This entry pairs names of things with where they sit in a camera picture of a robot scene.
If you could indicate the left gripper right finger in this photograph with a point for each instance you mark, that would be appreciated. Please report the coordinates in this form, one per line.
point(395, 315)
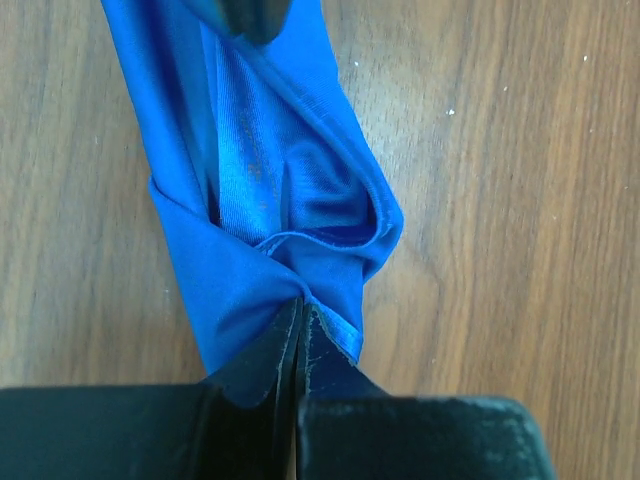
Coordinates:
point(347, 427)

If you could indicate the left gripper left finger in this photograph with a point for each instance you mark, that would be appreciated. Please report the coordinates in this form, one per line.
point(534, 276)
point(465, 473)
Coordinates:
point(234, 424)

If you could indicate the blue cloth napkin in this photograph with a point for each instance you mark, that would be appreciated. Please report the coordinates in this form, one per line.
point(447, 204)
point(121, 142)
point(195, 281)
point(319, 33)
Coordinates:
point(265, 186)

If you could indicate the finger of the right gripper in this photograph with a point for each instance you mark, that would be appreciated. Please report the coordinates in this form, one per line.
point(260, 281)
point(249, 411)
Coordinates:
point(259, 21)

